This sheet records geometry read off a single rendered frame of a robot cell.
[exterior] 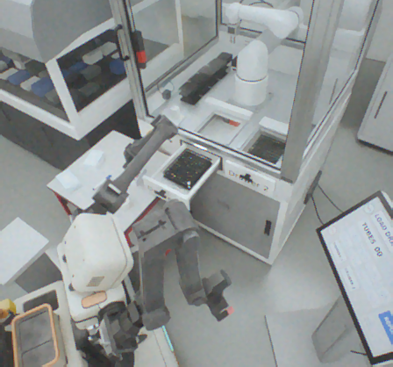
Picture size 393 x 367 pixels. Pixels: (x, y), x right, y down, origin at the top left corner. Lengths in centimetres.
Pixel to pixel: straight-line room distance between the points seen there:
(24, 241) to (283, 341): 160
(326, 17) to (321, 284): 179
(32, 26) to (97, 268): 130
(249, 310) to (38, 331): 134
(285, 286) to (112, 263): 162
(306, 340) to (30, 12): 234
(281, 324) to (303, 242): 64
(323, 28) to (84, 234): 98
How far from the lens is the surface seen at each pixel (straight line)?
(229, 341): 227
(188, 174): 178
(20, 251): 191
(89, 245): 100
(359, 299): 137
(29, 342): 151
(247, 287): 239
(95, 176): 205
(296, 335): 229
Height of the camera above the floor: 220
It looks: 48 degrees down
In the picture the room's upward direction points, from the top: 6 degrees counter-clockwise
